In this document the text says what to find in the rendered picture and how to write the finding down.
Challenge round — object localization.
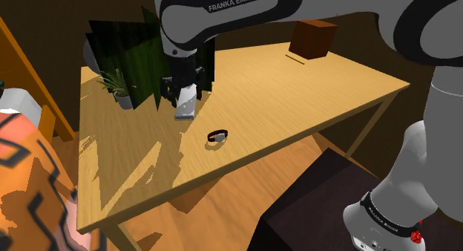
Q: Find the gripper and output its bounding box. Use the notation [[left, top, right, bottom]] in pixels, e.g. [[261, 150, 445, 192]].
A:
[[160, 56, 207, 108]]

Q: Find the silver phone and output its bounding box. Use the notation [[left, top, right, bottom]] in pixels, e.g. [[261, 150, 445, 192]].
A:
[[174, 84, 198, 121]]

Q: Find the large dark green plant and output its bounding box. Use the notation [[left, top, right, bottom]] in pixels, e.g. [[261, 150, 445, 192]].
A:
[[82, 5, 217, 112]]

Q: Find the dark red wristwatch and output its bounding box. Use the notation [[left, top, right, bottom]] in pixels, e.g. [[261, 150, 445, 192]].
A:
[[206, 128, 229, 147]]

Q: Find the small potted plant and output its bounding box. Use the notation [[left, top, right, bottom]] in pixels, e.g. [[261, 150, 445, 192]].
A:
[[96, 68, 137, 111]]

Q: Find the light wooden table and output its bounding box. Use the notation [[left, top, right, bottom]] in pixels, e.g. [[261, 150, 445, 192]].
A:
[[76, 42, 411, 251]]

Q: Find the thin brown stick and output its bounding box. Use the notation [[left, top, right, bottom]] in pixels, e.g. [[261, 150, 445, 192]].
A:
[[284, 53, 306, 66]]

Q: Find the brown box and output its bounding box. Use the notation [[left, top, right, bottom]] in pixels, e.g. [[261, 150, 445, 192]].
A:
[[288, 19, 339, 61]]

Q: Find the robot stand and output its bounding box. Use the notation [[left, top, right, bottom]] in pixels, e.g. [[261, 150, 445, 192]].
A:
[[247, 147, 463, 251]]

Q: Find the orange black patterned armchair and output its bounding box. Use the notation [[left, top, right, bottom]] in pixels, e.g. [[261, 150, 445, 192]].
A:
[[0, 88, 107, 251]]

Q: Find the orange wooden frame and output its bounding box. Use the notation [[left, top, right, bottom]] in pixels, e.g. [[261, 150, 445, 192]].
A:
[[0, 16, 77, 143]]

